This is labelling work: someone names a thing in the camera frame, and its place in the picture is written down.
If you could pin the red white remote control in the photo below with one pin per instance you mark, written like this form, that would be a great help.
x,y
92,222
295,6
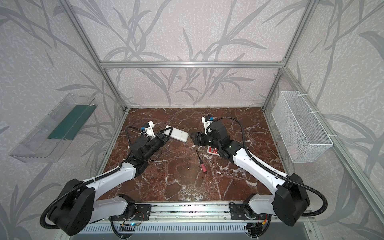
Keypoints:
x,y
213,151

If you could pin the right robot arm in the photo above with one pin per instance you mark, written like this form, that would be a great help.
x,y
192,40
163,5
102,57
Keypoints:
x,y
289,199

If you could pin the red handled screwdriver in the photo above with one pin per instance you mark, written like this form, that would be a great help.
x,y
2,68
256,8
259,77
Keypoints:
x,y
202,165

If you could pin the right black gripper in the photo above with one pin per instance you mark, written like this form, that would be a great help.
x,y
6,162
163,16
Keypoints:
x,y
202,139

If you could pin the white wire mesh basket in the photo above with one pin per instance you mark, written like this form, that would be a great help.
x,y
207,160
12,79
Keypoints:
x,y
301,131

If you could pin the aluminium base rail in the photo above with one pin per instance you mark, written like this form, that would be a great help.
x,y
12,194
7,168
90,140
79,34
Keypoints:
x,y
186,211

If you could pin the green mat in shelf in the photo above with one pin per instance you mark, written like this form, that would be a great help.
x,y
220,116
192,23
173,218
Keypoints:
x,y
69,127

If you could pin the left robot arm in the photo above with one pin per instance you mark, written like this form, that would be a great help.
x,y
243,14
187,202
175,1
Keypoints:
x,y
90,191

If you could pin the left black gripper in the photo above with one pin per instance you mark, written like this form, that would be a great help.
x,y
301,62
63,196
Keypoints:
x,y
161,137

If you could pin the clear plastic wall shelf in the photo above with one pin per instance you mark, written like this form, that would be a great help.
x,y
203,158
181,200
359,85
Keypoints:
x,y
35,147

